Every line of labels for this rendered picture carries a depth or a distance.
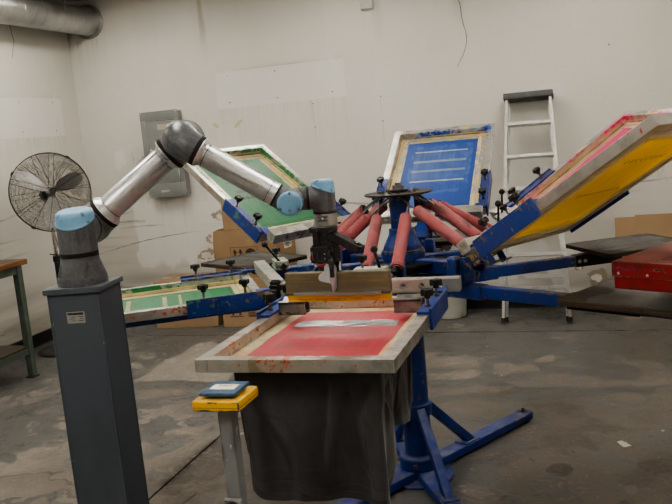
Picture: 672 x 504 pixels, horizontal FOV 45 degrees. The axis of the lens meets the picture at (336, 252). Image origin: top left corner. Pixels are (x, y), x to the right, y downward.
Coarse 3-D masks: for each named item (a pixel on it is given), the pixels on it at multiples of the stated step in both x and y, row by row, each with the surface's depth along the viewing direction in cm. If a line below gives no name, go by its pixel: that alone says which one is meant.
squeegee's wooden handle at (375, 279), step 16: (288, 272) 269; (304, 272) 266; (320, 272) 264; (352, 272) 261; (368, 272) 259; (384, 272) 257; (288, 288) 268; (304, 288) 266; (320, 288) 265; (352, 288) 261; (368, 288) 260; (384, 288) 258
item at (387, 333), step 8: (360, 312) 285; (368, 312) 284; (376, 312) 283; (384, 312) 282; (392, 312) 281; (400, 320) 268; (344, 328) 264; (352, 328) 263; (360, 328) 262; (368, 328) 261; (376, 328) 260; (384, 328) 260; (392, 328) 259; (384, 336) 250; (392, 336) 249; (376, 344) 241; (384, 344) 240; (320, 352) 238; (328, 352) 237; (336, 352) 237; (344, 352) 236; (352, 352) 235; (360, 352) 234; (368, 352) 233; (376, 352) 233
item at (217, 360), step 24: (240, 336) 252; (408, 336) 233; (216, 360) 227; (240, 360) 225; (264, 360) 223; (288, 360) 221; (312, 360) 219; (336, 360) 217; (360, 360) 215; (384, 360) 213
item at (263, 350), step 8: (320, 312) 291; (328, 312) 290; (336, 312) 289; (344, 312) 288; (352, 312) 286; (296, 320) 282; (304, 320) 281; (312, 320) 280; (336, 320) 277; (344, 320) 276; (288, 328) 271; (296, 328) 270; (304, 328) 269; (312, 328) 268; (320, 328) 267; (328, 328) 266; (336, 328) 265; (272, 336) 263; (280, 336) 262; (264, 344) 253; (272, 344) 252; (256, 352) 245; (264, 352) 244; (272, 352) 243; (280, 352) 242; (288, 352) 241; (296, 352) 241; (304, 352) 240; (312, 352) 239
